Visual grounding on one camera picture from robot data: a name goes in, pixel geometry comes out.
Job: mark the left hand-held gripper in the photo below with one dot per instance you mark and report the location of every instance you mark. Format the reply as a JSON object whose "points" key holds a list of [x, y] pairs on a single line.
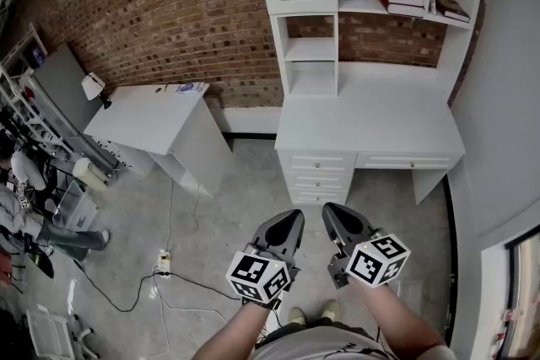
{"points": [[278, 234]]}

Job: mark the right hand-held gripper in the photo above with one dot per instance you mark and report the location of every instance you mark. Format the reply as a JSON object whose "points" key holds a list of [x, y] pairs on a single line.
{"points": [[375, 259]]}

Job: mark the person's right forearm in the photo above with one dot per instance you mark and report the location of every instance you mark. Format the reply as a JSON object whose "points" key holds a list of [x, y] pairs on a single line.
{"points": [[392, 320]]}

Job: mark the person's left forearm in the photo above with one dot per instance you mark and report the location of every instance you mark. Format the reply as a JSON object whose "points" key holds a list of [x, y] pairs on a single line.
{"points": [[236, 333]]}

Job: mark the white desk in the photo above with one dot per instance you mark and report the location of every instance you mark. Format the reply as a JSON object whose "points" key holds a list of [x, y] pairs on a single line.
{"points": [[367, 122]]}

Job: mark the person's right shoe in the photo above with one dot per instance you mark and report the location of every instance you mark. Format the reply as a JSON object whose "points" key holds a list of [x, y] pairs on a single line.
{"points": [[330, 310]]}

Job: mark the person's shoe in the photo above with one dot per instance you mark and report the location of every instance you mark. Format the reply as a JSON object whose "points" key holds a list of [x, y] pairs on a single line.
{"points": [[297, 315], [330, 310]]}

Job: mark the person's left shoe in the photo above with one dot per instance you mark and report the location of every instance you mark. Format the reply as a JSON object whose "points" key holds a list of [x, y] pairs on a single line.
{"points": [[297, 315]]}

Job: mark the person's dark trousers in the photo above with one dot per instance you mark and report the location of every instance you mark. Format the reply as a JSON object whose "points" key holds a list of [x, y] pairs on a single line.
{"points": [[295, 326]]}

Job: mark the person's white shirt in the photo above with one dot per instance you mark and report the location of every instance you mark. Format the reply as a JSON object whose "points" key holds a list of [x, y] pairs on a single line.
{"points": [[320, 345]]}

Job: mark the white power strip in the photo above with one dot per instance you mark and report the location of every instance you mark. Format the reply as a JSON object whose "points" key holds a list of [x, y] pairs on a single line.
{"points": [[164, 261]]}

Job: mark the white framed window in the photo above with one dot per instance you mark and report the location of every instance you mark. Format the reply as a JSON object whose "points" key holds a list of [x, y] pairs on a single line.
{"points": [[519, 291]]}

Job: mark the white and purple booklet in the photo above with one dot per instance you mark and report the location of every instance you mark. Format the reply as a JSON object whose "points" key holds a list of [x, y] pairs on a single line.
{"points": [[192, 88]]}

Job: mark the plain white side table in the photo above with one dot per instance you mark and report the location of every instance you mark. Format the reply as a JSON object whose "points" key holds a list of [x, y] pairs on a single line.
{"points": [[147, 118]]}

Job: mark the white paper roll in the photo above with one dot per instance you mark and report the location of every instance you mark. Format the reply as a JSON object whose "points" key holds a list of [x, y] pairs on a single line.
{"points": [[88, 173]]}

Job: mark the clear plastic storage bin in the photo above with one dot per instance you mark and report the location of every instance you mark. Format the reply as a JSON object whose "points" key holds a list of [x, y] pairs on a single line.
{"points": [[76, 208]]}

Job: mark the white shade table lamp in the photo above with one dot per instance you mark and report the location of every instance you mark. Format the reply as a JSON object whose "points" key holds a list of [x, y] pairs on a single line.
{"points": [[93, 86]]}

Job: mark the white slatted chair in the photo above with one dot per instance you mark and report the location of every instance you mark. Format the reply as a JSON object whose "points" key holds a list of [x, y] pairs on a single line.
{"points": [[50, 335]]}

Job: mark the grey metal cabinet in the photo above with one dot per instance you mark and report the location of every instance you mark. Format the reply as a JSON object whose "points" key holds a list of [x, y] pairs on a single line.
{"points": [[59, 97]]}

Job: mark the thin white book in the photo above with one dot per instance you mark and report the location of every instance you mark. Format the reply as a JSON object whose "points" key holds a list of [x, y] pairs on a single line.
{"points": [[433, 2]]}

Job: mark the dark hardcover book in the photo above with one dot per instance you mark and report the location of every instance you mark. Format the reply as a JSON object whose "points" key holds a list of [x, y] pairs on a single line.
{"points": [[451, 6]]}

